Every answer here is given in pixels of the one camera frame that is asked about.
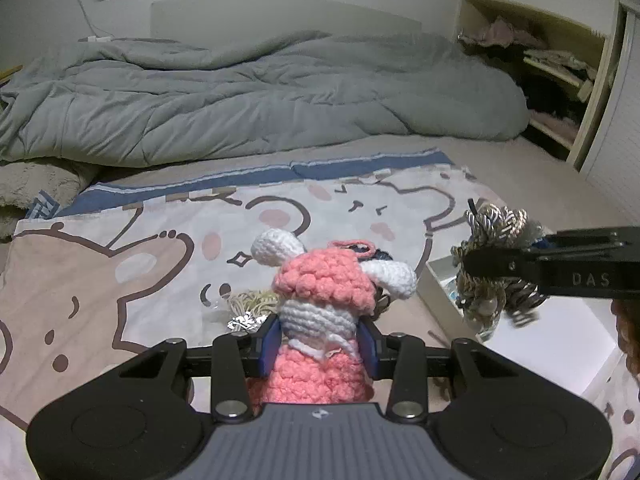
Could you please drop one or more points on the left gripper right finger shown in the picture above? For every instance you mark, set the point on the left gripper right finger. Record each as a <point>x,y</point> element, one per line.
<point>372,348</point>

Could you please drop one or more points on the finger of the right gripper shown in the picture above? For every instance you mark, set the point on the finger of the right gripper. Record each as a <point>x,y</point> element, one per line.
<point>602,272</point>
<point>592,238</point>

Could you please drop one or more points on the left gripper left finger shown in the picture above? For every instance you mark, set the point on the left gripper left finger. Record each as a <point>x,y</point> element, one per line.
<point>264,347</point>

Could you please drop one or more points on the pink white crochet doll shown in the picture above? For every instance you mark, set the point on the pink white crochet doll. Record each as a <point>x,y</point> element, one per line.
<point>322,295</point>

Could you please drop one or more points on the beige braided tassel scrunchie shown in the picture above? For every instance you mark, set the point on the beige braided tassel scrunchie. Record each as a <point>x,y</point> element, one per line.
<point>487,285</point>

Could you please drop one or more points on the person right hand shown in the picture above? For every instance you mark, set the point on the person right hand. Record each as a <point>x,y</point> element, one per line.
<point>626,313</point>

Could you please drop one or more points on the gold metallic hair accessory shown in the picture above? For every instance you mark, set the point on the gold metallic hair accessory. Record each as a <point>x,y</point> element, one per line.
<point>245,312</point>

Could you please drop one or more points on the white storage box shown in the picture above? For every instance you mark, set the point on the white storage box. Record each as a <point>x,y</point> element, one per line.
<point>572,342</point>

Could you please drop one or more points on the dark blue floral scrunchie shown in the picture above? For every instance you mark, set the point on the dark blue floral scrunchie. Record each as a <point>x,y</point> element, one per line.
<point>363,249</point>

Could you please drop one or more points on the white wardrobe shelf unit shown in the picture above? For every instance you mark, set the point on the white wardrobe shelf unit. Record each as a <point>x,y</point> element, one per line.
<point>603,50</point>

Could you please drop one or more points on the cartoon bear blanket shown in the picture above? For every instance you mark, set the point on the cartoon bear blanket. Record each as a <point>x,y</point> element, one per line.
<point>158,255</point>

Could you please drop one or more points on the folded clothes in wardrobe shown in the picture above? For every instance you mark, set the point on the folded clothes in wardrobe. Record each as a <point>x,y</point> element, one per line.
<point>557,83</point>

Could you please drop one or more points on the beige fluffy pillow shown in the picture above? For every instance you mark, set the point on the beige fluffy pillow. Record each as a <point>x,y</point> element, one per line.
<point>40,188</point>

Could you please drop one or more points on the grey comforter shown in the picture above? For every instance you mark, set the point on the grey comforter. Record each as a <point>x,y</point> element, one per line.
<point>141,103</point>

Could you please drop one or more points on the white headboard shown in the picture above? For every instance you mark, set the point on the white headboard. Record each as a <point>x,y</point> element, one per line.
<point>218,23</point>

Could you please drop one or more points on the wooden bedside shelf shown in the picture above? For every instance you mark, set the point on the wooden bedside shelf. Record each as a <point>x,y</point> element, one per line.
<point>6,75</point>

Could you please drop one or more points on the white charger with cable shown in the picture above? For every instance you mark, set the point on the white charger with cable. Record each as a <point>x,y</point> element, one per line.
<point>95,30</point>

